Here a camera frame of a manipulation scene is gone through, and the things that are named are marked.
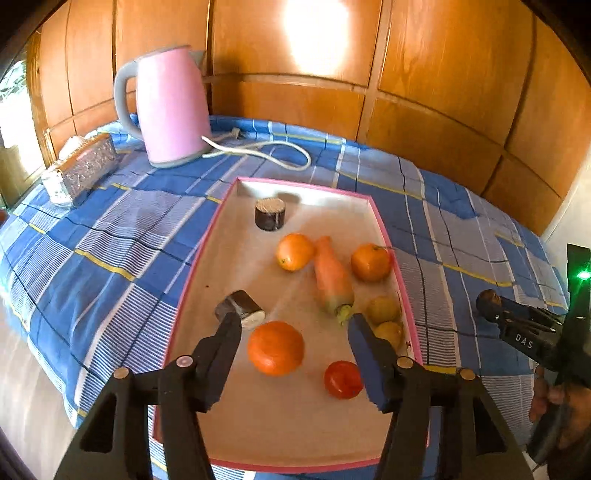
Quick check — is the dark brown cylindrical root chunk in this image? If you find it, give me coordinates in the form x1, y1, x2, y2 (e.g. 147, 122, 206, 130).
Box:
254, 198, 287, 232

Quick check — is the white tissue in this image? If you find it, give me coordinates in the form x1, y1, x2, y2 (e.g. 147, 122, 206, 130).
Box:
59, 135, 87, 157

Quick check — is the silver glitter tissue box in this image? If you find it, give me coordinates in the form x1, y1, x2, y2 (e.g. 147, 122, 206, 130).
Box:
41, 133, 119, 207

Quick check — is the carrot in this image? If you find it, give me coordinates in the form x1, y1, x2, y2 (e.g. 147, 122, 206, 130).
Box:
314, 236, 355, 326

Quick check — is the blue plaid blanket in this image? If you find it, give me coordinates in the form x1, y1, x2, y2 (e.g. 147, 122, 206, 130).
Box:
0, 114, 570, 480

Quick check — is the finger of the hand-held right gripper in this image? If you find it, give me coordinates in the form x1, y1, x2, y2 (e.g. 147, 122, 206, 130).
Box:
495, 295, 566, 324
492, 308, 561, 372

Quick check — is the small yellow fruit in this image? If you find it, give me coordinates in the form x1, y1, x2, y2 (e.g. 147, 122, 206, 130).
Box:
374, 321, 404, 352
366, 296, 400, 324

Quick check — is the white power cable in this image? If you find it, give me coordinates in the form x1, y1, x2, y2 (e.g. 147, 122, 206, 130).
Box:
201, 128, 313, 172

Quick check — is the pink rimmed white tray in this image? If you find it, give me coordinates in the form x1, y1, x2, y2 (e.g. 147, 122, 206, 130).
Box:
152, 176, 431, 474

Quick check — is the yellowish orange citrus fruit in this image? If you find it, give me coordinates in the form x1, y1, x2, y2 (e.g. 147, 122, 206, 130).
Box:
276, 233, 317, 272

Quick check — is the orange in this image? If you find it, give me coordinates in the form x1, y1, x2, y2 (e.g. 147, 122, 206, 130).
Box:
350, 244, 393, 283
247, 320, 305, 376

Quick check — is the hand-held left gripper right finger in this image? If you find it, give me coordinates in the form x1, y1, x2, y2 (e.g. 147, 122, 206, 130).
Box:
347, 313, 536, 480

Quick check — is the red tomato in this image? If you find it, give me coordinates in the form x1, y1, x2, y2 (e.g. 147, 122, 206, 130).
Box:
324, 360, 365, 400

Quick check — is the dark brown wedge root chunk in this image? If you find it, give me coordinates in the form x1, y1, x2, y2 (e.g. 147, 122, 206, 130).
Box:
214, 290, 266, 330

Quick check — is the person's right hand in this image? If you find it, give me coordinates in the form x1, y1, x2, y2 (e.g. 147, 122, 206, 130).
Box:
529, 364, 591, 455

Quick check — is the pink electric kettle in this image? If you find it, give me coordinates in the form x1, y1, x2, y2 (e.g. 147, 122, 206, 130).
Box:
113, 45, 214, 169

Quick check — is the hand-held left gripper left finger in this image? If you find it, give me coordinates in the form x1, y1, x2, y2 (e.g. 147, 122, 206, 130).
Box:
54, 312, 243, 480

